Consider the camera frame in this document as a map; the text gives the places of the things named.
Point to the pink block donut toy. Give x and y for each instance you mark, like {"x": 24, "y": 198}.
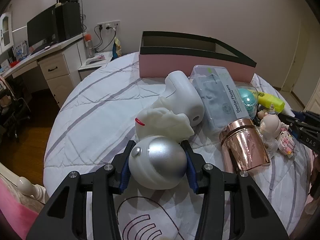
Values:
{"x": 286, "y": 143}

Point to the pink black storage box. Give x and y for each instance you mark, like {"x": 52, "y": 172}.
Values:
{"x": 162, "y": 52}

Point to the white sculpted figurine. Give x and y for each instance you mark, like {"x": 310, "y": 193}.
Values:
{"x": 159, "y": 119}

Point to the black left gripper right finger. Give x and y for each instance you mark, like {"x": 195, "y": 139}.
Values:
{"x": 251, "y": 214}

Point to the bottle with orange cap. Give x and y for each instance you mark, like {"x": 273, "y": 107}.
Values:
{"x": 89, "y": 46}

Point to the yellow blue snack bag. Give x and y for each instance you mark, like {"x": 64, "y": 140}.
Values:
{"x": 116, "y": 49}

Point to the white striped tablecloth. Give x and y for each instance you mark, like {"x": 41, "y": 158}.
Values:
{"x": 96, "y": 122}

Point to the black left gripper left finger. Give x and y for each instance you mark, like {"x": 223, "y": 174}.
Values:
{"x": 64, "y": 214}

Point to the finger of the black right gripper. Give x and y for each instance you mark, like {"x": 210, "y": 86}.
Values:
{"x": 292, "y": 122}

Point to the white glass-door cabinet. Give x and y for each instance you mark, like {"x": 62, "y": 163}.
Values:
{"x": 6, "y": 32}

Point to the low white side cabinet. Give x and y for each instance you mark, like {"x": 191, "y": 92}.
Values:
{"x": 92, "y": 64}

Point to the white silver round gadget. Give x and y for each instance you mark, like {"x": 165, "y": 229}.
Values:
{"x": 158, "y": 163}

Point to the small doll figure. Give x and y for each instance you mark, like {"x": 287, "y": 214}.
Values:
{"x": 270, "y": 128}

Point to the wall power socket strip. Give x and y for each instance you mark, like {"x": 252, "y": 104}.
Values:
{"x": 110, "y": 24}

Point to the clear dental flossers box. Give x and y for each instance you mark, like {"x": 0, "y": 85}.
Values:
{"x": 221, "y": 99}

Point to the white desk with drawers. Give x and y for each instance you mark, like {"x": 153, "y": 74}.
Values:
{"x": 59, "y": 65}

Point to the black computer monitor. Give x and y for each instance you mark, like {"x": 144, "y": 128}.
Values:
{"x": 42, "y": 27}

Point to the white ear-shaped device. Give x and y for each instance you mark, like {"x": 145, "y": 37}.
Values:
{"x": 183, "y": 97}

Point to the rose gold metallic cup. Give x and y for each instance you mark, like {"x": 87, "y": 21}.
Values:
{"x": 242, "y": 147}

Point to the yellow highlighter marker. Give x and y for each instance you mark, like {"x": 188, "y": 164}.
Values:
{"x": 267, "y": 100}

